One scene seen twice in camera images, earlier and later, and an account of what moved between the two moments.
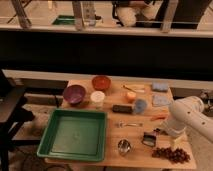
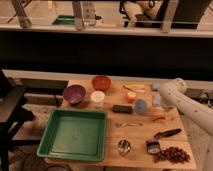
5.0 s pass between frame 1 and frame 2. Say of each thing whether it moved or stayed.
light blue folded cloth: stayed
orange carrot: stayed
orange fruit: stayed
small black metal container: moved
